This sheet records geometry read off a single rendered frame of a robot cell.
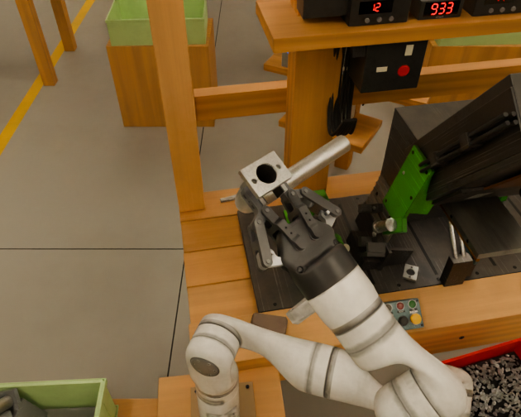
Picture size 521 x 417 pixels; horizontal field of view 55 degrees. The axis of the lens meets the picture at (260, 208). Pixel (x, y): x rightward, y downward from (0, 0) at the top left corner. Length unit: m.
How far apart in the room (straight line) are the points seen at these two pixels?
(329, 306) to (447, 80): 1.33
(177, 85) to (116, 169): 2.02
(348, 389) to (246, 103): 0.99
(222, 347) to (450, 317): 0.77
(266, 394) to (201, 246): 0.53
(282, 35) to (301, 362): 0.78
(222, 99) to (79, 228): 1.69
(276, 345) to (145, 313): 1.69
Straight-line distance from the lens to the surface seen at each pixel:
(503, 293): 1.63
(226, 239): 1.64
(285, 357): 0.94
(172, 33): 1.38
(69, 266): 2.89
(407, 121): 1.58
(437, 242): 1.70
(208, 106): 1.60
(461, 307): 1.55
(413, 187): 1.40
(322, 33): 1.32
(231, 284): 1.52
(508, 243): 1.44
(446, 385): 0.61
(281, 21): 1.38
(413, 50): 1.45
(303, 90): 1.52
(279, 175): 0.59
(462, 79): 1.85
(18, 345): 2.68
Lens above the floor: 2.09
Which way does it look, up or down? 44 degrees down
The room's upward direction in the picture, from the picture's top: straight up
